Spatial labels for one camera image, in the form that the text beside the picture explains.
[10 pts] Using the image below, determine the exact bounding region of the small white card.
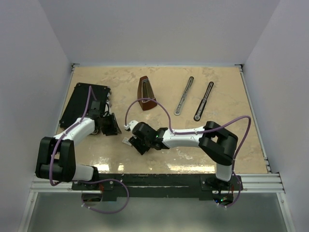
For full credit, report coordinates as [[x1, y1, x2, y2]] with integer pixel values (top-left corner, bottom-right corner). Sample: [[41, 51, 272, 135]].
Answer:
[[122, 137, 132, 146]]

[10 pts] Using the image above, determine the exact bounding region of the grey black stapler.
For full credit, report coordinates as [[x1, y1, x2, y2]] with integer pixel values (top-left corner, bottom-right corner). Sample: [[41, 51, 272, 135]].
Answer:
[[174, 76, 194, 116]]

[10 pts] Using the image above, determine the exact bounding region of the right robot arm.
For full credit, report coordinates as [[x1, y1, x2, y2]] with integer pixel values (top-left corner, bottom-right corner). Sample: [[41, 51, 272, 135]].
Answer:
[[125, 120, 238, 190]]

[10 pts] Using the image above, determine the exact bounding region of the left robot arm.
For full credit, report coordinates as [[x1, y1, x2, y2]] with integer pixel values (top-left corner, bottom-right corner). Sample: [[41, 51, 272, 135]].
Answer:
[[35, 100, 121, 189]]

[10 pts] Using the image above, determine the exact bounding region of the black ribbed briefcase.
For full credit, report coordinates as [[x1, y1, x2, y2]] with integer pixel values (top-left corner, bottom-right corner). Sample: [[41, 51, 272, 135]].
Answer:
[[59, 83, 111, 130]]

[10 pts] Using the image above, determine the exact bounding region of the brown wooden metronome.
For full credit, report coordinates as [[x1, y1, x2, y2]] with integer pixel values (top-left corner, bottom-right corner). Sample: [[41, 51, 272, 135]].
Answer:
[[137, 76, 157, 111]]

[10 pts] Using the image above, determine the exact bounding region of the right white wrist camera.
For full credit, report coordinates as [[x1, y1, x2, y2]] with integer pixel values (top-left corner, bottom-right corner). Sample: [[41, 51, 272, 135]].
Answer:
[[124, 120, 139, 131]]

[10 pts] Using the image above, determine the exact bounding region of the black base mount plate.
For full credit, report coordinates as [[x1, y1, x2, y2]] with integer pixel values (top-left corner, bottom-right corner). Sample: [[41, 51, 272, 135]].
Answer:
[[72, 174, 243, 203]]

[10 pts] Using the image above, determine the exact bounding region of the aluminium frame rail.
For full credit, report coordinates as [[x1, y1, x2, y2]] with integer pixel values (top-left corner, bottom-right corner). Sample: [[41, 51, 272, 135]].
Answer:
[[19, 66, 286, 232]]

